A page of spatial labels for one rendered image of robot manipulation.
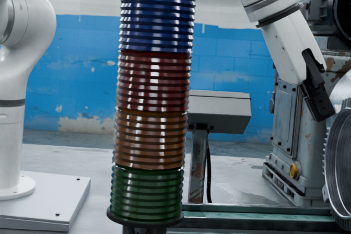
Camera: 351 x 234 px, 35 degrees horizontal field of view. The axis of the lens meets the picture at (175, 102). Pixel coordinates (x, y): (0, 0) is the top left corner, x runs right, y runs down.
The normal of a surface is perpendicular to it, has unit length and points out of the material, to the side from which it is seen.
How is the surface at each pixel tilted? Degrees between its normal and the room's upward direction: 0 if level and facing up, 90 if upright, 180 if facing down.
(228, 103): 52
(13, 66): 37
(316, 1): 90
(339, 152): 92
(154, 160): 66
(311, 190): 90
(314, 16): 90
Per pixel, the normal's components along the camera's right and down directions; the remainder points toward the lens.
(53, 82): 0.02, 0.12
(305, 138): -0.99, -0.06
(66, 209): 0.11, -0.99
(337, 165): 0.09, -0.17
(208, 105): 0.12, -0.51
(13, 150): 0.88, 0.16
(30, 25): 0.77, 0.36
